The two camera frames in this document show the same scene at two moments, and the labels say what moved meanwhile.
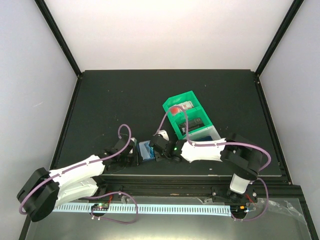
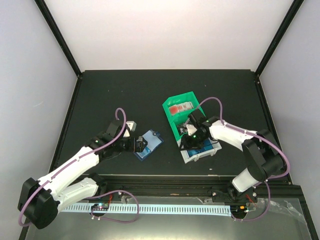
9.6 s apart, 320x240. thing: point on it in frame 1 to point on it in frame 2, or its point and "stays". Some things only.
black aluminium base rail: (263, 186) stays
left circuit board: (100, 206) stays
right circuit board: (238, 210) stays
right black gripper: (158, 156) to (188, 145)
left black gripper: (135, 162) to (140, 148)
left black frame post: (58, 35) stays
